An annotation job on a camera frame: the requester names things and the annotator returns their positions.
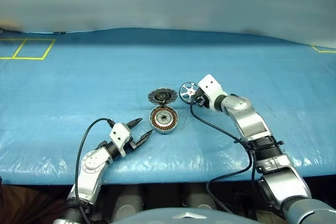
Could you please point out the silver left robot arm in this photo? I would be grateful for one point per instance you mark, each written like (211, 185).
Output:
(92, 171)

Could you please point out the yellow tape corner mark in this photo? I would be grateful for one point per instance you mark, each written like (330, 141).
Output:
(319, 50)

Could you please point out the small black clip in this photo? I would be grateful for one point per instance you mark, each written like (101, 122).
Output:
(60, 32)

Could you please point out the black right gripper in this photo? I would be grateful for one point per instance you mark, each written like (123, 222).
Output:
(202, 99)

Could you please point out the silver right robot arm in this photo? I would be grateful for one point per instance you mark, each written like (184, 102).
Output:
(252, 121)

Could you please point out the blue plastic table cover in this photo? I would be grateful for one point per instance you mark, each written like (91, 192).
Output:
(105, 77)

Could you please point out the motor stator with copper windings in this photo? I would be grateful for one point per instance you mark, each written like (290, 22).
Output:
(164, 120)

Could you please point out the silver finned rotor disc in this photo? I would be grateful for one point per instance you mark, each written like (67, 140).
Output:
(159, 96)

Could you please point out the dark grey rounded shape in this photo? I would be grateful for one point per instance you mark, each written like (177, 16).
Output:
(128, 197)
(199, 195)

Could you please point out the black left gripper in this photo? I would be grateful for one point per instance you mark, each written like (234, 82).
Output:
(131, 145)

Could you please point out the black spoked wheel ring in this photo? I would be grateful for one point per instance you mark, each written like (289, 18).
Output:
(187, 91)

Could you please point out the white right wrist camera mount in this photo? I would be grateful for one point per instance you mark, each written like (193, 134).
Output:
(211, 87)

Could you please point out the grey robot torso with emblem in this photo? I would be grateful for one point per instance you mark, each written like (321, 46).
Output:
(168, 216)

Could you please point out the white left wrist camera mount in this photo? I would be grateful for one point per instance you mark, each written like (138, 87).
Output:
(119, 134)

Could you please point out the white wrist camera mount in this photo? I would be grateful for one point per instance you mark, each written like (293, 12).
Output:
(119, 134)
(211, 87)

